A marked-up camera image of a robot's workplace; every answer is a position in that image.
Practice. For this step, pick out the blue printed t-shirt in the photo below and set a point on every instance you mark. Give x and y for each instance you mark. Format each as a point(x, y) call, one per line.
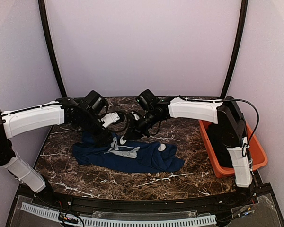
point(132, 157)

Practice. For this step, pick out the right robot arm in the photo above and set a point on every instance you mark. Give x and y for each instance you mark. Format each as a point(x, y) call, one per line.
point(227, 124)

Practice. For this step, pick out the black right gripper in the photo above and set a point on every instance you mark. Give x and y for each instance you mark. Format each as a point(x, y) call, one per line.
point(135, 131)

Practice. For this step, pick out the orange plastic basket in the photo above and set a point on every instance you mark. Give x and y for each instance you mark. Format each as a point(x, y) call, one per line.
point(257, 153)

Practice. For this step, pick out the black front rail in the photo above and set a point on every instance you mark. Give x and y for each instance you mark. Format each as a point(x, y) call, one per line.
point(213, 204)

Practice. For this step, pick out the black frame post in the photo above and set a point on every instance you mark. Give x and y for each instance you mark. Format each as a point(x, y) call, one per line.
point(236, 48)
point(50, 47)

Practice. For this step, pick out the left black frame post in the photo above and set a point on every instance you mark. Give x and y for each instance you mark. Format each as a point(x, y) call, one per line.
point(50, 47)

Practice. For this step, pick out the right black frame post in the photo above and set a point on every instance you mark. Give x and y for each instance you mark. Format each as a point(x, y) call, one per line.
point(236, 48)

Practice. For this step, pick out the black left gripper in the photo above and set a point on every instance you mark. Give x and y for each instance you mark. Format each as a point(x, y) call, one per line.
point(101, 139)

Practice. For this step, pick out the black garment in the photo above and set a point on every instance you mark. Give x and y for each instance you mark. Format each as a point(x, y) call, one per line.
point(220, 150)

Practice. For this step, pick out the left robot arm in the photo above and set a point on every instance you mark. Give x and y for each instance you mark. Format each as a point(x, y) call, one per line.
point(89, 113)

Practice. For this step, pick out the round gold white brooch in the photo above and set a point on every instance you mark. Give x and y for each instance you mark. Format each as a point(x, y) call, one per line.
point(162, 147)

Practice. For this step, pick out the white slotted cable duct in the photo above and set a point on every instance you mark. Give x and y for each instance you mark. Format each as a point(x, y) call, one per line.
point(109, 219)

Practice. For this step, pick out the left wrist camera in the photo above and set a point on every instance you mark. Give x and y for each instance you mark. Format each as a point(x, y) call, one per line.
point(115, 118)

